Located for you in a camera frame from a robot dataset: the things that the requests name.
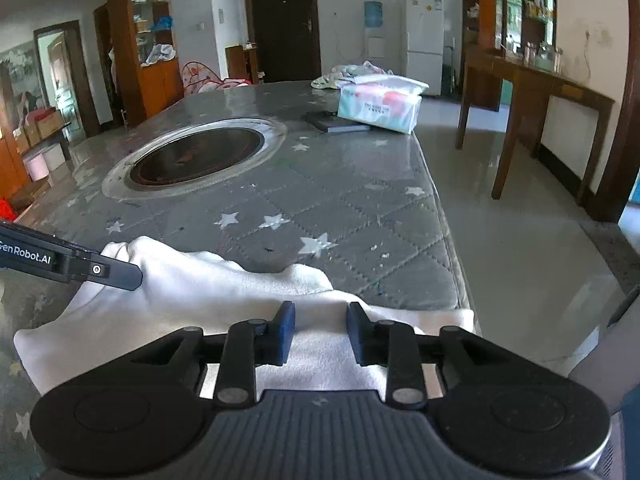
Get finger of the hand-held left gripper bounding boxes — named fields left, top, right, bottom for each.
left=74, top=254, right=144, bottom=291

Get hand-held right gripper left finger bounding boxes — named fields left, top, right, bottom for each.
left=131, top=301, right=297, bottom=410

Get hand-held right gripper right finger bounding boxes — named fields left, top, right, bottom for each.
left=346, top=302, right=506, bottom=410

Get cream white garment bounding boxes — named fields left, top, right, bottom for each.
left=13, top=236, right=475, bottom=396

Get pink plastic bucket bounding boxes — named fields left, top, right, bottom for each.
left=22, top=155, right=51, bottom=183

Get white storage box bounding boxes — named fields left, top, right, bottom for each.
left=42, top=144, right=68, bottom=171

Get cardboard box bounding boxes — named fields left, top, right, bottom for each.
left=36, top=111, right=66, bottom=140

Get grey star-print table cover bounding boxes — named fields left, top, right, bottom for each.
left=0, top=80, right=483, bottom=480

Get round built-in cooktop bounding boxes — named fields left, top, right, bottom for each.
left=101, top=116, right=288, bottom=197

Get panelled room door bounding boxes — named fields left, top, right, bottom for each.
left=34, top=20, right=101, bottom=136

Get tall wooden display cabinet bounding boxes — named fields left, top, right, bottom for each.
left=107, top=0, right=185, bottom=126

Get hanging coats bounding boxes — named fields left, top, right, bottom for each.
left=107, top=47, right=124, bottom=121

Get polka-dot play tent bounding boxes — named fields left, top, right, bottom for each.
left=181, top=61, right=251, bottom=96

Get flat black notebook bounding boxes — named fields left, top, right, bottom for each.
left=305, top=110, right=372, bottom=135

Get soft tissue pack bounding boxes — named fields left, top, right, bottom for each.
left=337, top=75, right=430, bottom=135

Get low wooden cabinet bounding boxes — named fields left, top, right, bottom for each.
left=225, top=44, right=260, bottom=85

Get crumpled printed plastic bag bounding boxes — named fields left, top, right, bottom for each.
left=311, top=61, right=396, bottom=91

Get white water dispenser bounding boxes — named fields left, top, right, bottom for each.
left=366, top=27, right=387, bottom=68

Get dark wooden door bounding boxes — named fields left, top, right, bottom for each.
left=242, top=0, right=322, bottom=83

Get white refrigerator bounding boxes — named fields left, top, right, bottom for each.
left=404, top=0, right=445, bottom=97

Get wooden console table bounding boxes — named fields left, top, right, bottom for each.
left=456, top=45, right=616, bottom=208

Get wooden glass shelf cabinet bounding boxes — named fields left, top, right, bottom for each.
left=461, top=0, right=557, bottom=111

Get flower wall painting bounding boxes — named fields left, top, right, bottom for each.
left=0, top=42, right=46, bottom=131

